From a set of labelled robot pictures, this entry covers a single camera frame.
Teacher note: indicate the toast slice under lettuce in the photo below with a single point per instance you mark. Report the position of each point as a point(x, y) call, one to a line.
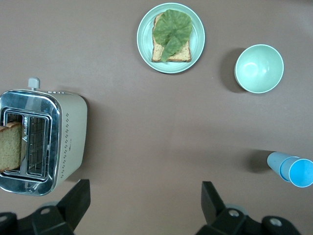
point(157, 52)

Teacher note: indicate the brown table cover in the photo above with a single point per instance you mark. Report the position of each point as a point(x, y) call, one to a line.
point(146, 122)

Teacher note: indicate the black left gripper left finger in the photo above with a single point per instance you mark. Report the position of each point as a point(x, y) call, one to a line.
point(61, 218)

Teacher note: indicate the blue plastic cup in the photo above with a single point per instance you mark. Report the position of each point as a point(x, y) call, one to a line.
point(302, 172)
point(275, 162)

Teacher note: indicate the beige and chrome toaster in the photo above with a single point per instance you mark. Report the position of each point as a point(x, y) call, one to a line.
point(71, 137)

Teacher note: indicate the pale green plate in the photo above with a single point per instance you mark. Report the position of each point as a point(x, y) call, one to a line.
point(198, 36)

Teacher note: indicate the brown bread slice in toaster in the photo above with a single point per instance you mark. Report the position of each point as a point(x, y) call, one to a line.
point(9, 149)

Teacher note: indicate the pale green bowl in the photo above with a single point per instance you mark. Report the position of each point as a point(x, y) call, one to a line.
point(259, 68)

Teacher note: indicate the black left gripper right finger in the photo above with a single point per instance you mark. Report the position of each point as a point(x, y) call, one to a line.
point(227, 222)

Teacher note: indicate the green lettuce leaf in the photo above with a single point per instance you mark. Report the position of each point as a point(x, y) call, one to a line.
point(172, 29)

